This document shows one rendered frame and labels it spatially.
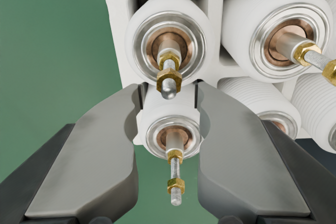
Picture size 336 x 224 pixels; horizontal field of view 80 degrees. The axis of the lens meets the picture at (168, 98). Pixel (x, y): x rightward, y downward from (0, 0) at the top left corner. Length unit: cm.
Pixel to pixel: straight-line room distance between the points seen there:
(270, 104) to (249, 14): 11
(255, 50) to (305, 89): 16
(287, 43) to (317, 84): 15
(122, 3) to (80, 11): 22
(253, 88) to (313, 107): 9
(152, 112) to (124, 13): 13
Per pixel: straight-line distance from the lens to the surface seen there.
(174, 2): 21
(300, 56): 20
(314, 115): 34
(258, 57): 23
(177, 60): 17
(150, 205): 86
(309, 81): 37
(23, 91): 64
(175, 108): 25
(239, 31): 23
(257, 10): 23
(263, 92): 29
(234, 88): 31
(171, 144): 25
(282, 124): 29
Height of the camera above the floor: 45
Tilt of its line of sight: 60 degrees down
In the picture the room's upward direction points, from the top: 179 degrees counter-clockwise
